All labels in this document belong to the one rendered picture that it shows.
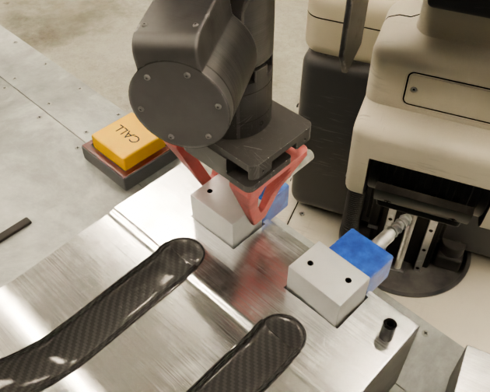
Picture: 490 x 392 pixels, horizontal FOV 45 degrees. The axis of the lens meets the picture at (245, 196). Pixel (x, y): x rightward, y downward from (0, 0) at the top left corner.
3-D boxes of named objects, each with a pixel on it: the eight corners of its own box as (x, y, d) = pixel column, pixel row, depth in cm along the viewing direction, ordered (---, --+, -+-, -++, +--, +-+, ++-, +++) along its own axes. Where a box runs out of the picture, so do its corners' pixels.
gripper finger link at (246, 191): (250, 258, 47) (249, 174, 40) (188, 212, 50) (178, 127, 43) (304, 211, 50) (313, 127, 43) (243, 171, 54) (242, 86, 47)
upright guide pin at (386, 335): (383, 327, 44) (388, 314, 42) (395, 336, 43) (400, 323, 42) (376, 336, 43) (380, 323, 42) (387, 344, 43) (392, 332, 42)
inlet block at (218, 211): (288, 162, 60) (291, 120, 56) (327, 186, 57) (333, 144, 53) (194, 235, 53) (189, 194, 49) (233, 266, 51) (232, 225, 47)
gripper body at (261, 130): (253, 188, 41) (253, 103, 35) (156, 123, 46) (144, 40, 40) (313, 142, 44) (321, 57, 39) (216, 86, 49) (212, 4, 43)
